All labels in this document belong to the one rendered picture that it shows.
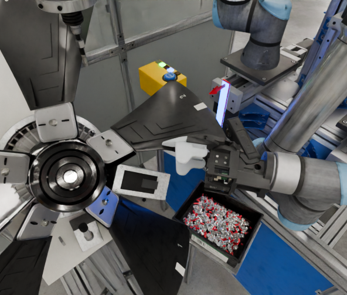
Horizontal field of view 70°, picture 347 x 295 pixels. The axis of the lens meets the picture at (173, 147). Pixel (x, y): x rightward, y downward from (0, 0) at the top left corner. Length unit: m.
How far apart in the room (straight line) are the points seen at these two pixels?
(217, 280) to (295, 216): 1.09
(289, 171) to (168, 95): 0.33
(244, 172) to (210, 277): 1.20
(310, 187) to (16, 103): 0.67
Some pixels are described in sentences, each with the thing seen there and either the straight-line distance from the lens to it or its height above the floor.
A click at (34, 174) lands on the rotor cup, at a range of 0.44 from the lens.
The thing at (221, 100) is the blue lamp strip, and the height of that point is 1.13.
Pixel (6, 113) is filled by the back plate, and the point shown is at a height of 1.17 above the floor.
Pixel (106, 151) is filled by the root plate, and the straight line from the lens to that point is 0.50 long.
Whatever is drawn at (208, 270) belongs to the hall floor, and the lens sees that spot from 1.63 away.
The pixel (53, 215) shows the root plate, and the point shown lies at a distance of 0.54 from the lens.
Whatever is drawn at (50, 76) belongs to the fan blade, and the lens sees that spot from 0.50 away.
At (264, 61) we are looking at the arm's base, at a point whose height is 1.07.
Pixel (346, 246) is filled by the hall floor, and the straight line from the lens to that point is 1.97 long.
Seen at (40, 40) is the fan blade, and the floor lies 1.36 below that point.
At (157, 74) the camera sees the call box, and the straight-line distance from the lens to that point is 0.92.
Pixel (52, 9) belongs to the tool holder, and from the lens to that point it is 0.35.
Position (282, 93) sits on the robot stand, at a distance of 1.13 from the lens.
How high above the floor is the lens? 1.56
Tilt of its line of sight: 49 degrees down
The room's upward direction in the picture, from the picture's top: straight up
